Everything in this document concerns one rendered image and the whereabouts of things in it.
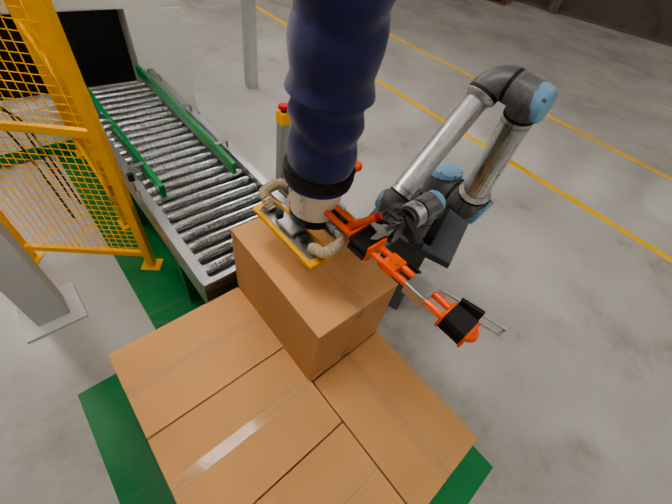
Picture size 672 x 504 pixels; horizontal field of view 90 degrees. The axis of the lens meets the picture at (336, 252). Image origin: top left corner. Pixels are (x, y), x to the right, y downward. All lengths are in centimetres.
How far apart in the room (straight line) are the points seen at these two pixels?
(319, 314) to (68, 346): 164
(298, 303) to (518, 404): 169
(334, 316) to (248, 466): 62
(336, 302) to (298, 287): 15
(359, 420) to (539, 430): 132
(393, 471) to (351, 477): 16
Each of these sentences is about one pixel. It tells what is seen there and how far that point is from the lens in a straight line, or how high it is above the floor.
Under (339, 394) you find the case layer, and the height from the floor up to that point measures 54.
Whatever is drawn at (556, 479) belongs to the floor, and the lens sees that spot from 249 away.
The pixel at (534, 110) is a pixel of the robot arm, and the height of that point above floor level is 156.
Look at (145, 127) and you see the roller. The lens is 298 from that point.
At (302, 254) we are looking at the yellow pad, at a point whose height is 113.
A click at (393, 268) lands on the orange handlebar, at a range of 98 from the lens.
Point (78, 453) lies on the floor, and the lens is 221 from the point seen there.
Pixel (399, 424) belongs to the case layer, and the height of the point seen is 54.
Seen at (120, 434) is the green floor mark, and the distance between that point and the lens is 216.
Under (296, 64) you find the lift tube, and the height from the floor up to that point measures 168.
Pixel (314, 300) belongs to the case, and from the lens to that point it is 123.
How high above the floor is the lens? 198
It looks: 48 degrees down
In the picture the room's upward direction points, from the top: 13 degrees clockwise
